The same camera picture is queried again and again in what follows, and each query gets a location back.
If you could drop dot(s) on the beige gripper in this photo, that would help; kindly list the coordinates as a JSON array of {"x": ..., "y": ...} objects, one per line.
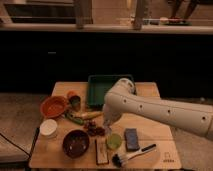
[{"x": 107, "y": 126}]

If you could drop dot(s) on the purple bowl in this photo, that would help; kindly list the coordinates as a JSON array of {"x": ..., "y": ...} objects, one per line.
[{"x": 75, "y": 143}]

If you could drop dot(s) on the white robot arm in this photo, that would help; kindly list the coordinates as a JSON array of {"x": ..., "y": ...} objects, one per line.
[{"x": 193, "y": 118}]

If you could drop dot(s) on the orange bowl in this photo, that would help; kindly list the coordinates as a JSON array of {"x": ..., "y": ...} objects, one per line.
[{"x": 53, "y": 106}]

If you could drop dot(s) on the dark red grape bunch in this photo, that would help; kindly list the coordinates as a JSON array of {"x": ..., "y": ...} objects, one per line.
[{"x": 93, "y": 130}]

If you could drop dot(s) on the lime green cup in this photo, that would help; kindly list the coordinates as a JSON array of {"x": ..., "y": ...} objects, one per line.
[{"x": 114, "y": 141}]

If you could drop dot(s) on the blue sponge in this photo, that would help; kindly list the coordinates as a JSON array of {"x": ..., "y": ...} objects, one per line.
[{"x": 131, "y": 138}]

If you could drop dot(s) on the wooden block brush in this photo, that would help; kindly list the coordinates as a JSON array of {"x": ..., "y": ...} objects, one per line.
[{"x": 101, "y": 152}]

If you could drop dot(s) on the green chili pepper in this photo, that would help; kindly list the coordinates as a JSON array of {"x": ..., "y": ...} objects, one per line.
[{"x": 78, "y": 121}]

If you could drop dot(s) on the green plastic tray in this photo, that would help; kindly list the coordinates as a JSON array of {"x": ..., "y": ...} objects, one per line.
[{"x": 98, "y": 85}]

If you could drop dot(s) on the small orange green cup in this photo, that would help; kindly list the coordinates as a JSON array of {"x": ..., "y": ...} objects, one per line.
[{"x": 74, "y": 100}]

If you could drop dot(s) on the white round container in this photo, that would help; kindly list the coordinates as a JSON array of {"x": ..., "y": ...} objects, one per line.
[{"x": 48, "y": 128}]

